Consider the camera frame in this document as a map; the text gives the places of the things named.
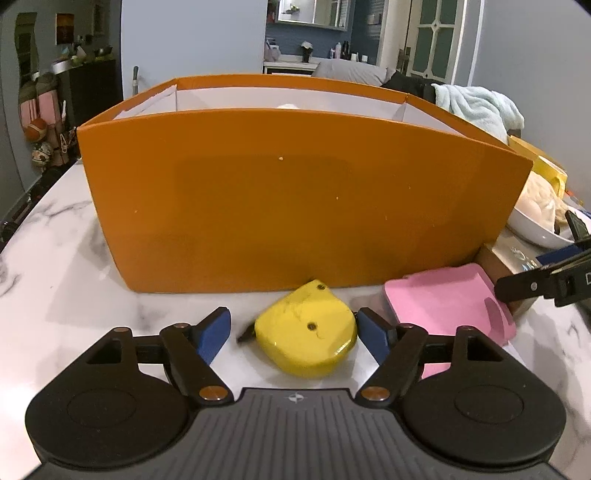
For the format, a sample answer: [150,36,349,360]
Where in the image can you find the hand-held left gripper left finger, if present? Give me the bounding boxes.
[83,307,232,409]

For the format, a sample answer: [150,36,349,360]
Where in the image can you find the white counter with bottles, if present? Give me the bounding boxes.
[263,39,384,75]

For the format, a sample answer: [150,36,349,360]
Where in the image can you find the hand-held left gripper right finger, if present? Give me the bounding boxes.
[356,307,509,409]

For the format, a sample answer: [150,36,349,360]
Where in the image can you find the patterned basketball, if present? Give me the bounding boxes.
[31,142,55,171]

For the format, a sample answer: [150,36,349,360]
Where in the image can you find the orange basketball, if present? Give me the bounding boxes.
[25,119,49,143]

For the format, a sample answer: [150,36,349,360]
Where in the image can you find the yellow mug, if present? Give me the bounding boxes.
[529,154,570,197]

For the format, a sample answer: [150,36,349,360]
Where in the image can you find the gold gift box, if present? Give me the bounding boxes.
[477,228,561,317]

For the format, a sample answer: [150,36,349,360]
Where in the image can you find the wall picture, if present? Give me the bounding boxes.
[56,13,75,46]

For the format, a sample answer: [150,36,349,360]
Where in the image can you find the yellow tape measure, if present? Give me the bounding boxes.
[236,279,358,379]

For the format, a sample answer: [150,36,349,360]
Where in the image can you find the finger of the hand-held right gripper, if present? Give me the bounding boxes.
[496,248,591,303]
[566,209,591,243]

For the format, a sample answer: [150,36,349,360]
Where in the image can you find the glass panel door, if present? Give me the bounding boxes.
[406,0,467,84]

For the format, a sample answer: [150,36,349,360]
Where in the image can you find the large steamed bun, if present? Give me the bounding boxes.
[515,173,561,232]

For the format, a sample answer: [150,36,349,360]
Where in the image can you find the white bowl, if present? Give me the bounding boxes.
[508,205,578,250]

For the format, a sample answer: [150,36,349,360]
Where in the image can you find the light blue fleece towel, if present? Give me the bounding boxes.
[434,83,525,144]

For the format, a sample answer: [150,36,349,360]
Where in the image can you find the grey padded jacket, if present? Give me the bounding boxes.
[311,59,398,86]

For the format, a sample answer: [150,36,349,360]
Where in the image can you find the orange cardboard box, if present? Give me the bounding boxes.
[76,76,534,294]

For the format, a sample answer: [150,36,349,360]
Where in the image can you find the pink flat box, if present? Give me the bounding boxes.
[384,264,517,379]

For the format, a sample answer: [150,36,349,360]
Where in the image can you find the wavy wall mirror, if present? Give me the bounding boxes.
[14,13,38,86]

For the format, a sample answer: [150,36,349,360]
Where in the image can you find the black jacket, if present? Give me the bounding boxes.
[381,71,446,104]

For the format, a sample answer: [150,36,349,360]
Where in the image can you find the black cabinet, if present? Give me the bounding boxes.
[60,59,125,162]

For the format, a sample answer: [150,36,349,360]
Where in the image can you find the pink bag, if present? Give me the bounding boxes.
[19,90,63,134]

